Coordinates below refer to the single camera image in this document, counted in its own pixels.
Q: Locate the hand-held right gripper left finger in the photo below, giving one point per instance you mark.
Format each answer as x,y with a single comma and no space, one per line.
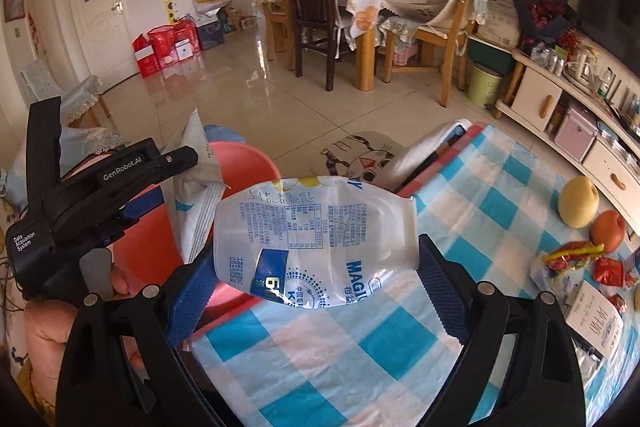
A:
186,302

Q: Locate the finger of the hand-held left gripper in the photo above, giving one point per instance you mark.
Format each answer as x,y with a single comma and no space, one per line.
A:
125,212
150,164

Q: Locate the cat floor mat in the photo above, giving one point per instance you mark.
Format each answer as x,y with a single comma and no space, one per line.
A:
360,157

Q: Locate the yellow pear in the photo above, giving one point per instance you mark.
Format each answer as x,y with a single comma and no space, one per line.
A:
579,204

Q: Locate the pink metal case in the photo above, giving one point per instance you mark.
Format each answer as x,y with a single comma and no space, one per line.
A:
575,134

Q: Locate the white sack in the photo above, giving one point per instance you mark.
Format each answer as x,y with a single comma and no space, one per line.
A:
500,19

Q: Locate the white blue plastic packet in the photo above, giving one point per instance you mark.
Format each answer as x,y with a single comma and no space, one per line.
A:
310,227

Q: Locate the red apple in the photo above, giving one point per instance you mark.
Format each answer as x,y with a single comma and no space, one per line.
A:
607,232

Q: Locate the dark wooden chair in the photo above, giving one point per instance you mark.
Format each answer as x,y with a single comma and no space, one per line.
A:
312,14

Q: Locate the white snack packet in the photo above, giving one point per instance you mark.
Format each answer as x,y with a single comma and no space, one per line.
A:
200,212

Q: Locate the person's left hand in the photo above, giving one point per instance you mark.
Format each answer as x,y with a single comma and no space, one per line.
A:
47,337

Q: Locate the teal storage box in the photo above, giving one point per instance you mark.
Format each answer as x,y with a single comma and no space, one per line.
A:
492,54

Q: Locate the red gift bag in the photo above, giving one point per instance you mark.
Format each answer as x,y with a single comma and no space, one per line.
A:
164,44
145,57

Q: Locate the clear plastic bag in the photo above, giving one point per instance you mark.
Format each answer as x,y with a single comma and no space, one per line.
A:
545,282

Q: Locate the glass kettle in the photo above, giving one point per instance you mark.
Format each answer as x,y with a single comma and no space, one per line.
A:
582,64

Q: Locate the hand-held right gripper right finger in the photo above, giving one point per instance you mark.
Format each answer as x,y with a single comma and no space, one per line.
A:
440,289

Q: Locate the light green pail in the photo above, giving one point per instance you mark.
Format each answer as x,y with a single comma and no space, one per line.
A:
485,84

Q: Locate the dining table with cloth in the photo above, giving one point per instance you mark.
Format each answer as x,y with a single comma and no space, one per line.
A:
367,7

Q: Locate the red snack bag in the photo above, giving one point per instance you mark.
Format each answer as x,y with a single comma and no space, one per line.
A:
609,272

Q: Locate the pink plastic stool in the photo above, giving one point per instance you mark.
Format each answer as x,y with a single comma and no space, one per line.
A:
405,56

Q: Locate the red gift box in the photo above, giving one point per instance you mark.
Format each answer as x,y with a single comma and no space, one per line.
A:
187,37

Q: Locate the white door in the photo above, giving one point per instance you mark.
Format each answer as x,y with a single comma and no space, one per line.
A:
95,12

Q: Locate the chair with blue cover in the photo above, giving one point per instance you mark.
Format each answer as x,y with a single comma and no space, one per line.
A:
60,94

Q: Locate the blue checked tablecloth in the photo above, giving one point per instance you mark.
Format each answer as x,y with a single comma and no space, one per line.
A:
492,189

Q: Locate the dark flower bouquet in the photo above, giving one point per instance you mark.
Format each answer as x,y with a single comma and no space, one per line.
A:
542,9

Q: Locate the red and yellow wrapper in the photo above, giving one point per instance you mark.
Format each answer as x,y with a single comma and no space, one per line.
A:
572,254

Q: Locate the wooden chair with cushion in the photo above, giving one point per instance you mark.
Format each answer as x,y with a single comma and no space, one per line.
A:
450,37

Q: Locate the light wooden chair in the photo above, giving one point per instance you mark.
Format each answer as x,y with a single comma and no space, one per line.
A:
270,7

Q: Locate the red plastic bin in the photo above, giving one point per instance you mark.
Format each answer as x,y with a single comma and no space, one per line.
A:
245,169

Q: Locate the white television cabinet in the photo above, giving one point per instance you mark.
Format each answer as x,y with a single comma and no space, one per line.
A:
537,99

